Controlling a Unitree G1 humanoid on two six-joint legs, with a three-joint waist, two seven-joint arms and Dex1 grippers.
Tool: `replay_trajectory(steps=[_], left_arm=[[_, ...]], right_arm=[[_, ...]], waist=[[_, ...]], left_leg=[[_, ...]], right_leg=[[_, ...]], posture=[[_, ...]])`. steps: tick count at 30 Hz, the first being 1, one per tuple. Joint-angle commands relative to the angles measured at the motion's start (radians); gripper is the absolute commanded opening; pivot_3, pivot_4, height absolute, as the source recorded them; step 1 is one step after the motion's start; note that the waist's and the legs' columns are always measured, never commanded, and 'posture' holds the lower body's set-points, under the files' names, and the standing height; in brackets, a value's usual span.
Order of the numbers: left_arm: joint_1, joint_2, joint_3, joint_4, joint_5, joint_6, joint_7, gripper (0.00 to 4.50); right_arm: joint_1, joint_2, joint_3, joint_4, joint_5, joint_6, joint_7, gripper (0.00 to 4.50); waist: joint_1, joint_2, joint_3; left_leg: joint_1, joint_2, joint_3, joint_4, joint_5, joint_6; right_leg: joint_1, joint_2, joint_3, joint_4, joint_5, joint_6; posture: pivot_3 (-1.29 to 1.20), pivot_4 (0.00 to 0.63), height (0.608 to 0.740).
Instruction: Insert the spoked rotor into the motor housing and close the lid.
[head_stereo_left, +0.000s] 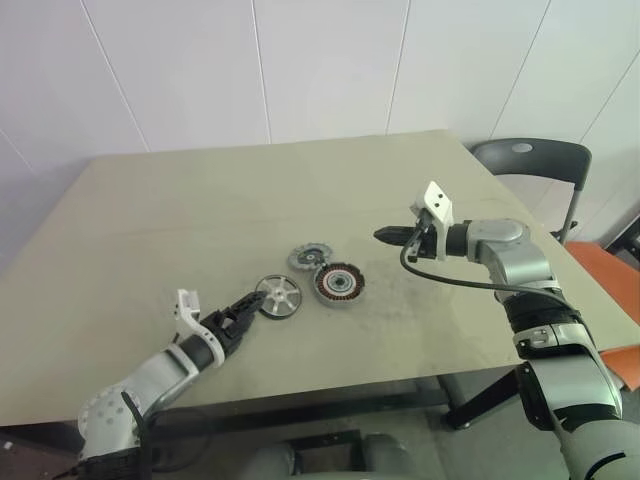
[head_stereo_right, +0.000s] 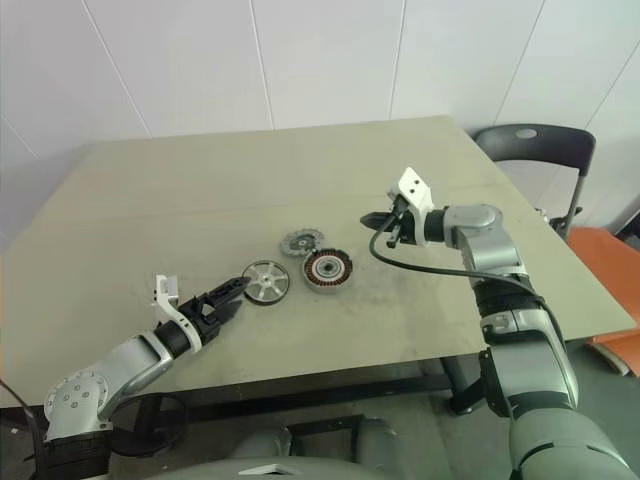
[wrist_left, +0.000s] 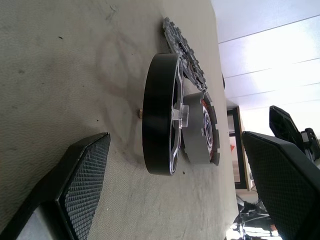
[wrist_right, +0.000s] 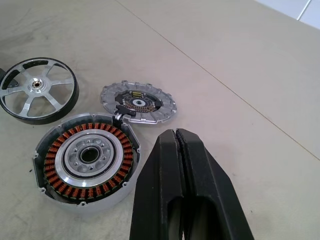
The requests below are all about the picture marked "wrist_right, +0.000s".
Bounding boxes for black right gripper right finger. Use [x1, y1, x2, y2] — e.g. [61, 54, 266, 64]
[176, 128, 256, 240]

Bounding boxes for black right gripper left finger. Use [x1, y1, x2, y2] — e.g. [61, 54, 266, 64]
[129, 128, 187, 240]

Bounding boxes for silver motor lid circuit board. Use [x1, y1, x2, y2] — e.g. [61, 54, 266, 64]
[99, 79, 178, 125]

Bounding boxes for spoked silver rotor black rim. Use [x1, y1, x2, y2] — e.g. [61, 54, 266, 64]
[0, 57, 81, 126]

